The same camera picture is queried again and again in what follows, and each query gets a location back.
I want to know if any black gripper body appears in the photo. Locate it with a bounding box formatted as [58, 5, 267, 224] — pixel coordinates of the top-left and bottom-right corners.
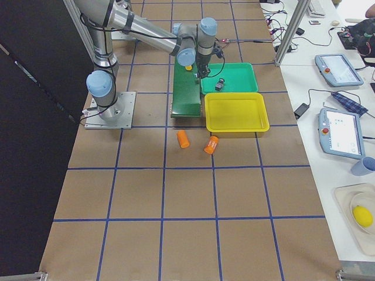
[195, 41, 224, 79]

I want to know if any green push button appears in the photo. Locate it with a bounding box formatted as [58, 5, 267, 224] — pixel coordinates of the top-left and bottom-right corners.
[193, 73, 200, 84]
[214, 78, 225, 91]

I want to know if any orange 4680 battery cylinder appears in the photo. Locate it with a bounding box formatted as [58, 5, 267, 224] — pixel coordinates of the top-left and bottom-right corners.
[204, 135, 219, 155]

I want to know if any plain orange cylinder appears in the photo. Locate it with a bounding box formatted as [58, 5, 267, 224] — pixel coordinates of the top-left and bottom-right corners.
[176, 130, 190, 149]

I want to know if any green plastic tray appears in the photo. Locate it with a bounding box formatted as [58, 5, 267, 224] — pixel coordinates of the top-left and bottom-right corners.
[201, 63, 258, 95]

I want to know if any green conveyor belt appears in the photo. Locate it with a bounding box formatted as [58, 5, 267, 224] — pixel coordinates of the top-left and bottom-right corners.
[170, 24, 204, 119]

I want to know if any yellow plastic tray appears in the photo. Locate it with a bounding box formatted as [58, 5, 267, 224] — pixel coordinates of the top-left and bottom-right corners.
[204, 92, 270, 133]

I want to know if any black power adapter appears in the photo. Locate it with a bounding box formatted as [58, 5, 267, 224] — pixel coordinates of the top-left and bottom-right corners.
[294, 103, 309, 120]

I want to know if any teach pendant far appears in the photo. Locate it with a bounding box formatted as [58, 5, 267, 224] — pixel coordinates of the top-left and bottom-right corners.
[315, 54, 364, 87]

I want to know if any teach pendant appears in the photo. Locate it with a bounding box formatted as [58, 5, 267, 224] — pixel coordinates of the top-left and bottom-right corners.
[315, 54, 364, 87]
[318, 108, 366, 160]

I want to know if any blue checked cloth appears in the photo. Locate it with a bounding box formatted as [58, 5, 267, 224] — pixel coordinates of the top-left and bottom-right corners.
[331, 92, 368, 117]

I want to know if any teach pendant near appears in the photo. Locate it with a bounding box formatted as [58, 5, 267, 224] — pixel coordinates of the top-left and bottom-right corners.
[318, 108, 366, 160]

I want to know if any beige tray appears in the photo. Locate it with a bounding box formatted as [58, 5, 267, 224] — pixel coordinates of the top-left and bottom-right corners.
[334, 183, 374, 256]

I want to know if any blue cup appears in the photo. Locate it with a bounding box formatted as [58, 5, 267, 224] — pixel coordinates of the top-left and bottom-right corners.
[351, 157, 375, 176]

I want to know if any white bowl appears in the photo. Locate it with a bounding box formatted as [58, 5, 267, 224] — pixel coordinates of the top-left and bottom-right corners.
[350, 191, 374, 235]

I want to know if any yellow lemon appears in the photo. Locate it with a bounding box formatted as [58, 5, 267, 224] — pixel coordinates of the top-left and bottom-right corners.
[352, 205, 373, 228]

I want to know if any red black wire with plug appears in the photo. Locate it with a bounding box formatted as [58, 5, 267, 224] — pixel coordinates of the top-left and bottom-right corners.
[215, 36, 244, 58]

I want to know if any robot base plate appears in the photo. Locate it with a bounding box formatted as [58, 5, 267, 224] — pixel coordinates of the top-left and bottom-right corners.
[111, 31, 136, 41]
[81, 91, 137, 129]

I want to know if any aluminium frame post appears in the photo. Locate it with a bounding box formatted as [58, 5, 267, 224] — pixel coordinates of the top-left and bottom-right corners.
[274, 0, 310, 67]

